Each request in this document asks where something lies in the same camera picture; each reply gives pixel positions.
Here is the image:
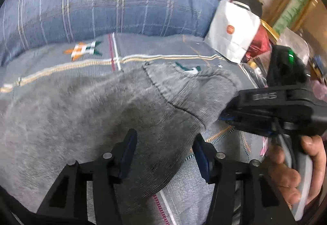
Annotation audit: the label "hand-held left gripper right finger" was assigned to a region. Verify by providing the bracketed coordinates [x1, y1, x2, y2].
[192, 134, 297, 225]

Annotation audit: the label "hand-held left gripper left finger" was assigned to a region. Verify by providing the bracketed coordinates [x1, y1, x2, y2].
[36, 128, 138, 225]

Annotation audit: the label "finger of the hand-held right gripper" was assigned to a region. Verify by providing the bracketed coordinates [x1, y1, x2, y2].
[219, 107, 278, 136]

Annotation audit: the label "grey fleece pants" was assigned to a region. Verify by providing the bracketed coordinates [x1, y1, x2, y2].
[0, 63, 242, 206]

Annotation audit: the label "person's right hand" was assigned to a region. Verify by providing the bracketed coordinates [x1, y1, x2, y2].
[267, 135, 325, 206]

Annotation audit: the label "clear plastic bags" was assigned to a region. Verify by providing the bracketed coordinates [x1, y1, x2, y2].
[245, 27, 327, 103]

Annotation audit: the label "red foil bag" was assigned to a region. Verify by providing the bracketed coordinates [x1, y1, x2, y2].
[246, 24, 271, 62]

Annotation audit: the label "white paper bag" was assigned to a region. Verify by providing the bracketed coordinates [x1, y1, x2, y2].
[204, 0, 261, 63]

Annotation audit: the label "grey striped bed sheet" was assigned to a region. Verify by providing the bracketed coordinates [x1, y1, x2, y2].
[0, 33, 271, 225]

